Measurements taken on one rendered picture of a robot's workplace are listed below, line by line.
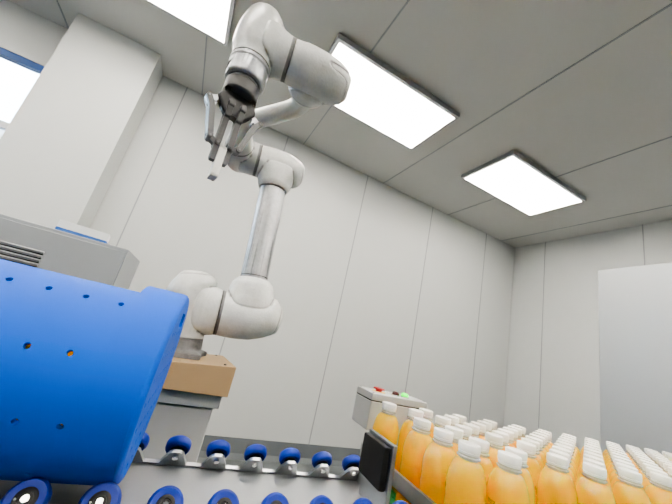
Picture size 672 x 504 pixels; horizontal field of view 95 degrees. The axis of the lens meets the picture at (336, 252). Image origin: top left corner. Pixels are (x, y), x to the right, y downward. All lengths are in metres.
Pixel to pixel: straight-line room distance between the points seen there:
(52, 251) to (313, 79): 1.69
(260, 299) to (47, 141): 2.65
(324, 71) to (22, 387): 0.77
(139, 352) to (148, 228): 2.95
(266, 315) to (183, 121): 2.98
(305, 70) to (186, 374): 0.84
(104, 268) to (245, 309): 1.15
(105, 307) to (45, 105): 3.13
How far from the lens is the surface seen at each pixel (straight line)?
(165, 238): 3.38
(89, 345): 0.50
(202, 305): 1.08
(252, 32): 0.84
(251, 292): 1.10
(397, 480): 0.83
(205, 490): 0.70
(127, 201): 3.49
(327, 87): 0.85
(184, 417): 1.06
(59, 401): 0.51
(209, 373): 0.99
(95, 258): 2.11
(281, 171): 1.28
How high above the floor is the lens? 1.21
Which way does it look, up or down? 16 degrees up
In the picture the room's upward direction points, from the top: 13 degrees clockwise
